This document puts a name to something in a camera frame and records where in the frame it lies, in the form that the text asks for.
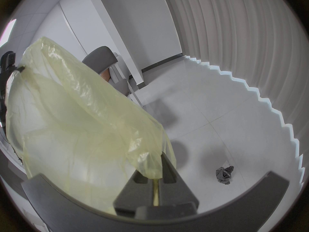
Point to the pale grey sofa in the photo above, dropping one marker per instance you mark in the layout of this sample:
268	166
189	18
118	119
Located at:
116	73

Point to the black plastic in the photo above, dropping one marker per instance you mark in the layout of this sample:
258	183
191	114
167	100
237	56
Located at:
223	175

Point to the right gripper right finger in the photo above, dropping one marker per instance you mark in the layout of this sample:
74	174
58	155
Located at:
176	190

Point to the yellow plastic bag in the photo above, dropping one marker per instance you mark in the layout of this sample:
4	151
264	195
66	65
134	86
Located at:
72	117

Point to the white curtain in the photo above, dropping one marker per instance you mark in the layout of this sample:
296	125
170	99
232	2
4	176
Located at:
241	32

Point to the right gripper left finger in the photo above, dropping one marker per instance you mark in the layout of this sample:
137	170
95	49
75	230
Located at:
135	192

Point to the grey and white chair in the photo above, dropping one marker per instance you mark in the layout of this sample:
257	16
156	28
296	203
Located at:
101	58

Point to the small orange object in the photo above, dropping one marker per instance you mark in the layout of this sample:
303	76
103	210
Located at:
105	76

